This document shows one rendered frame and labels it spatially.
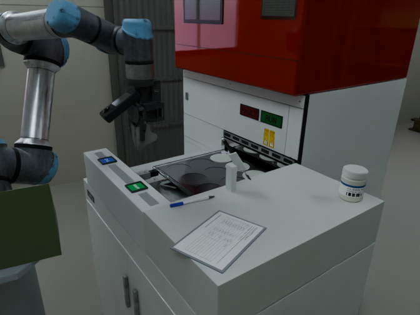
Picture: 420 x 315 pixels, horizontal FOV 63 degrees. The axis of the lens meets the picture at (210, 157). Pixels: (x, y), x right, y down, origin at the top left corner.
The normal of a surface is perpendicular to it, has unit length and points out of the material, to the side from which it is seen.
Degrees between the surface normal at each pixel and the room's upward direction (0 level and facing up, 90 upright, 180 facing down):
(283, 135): 90
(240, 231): 0
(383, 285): 0
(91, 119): 90
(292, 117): 90
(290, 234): 0
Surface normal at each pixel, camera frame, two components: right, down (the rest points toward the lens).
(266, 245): 0.02, -0.92
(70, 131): 0.44, 0.35
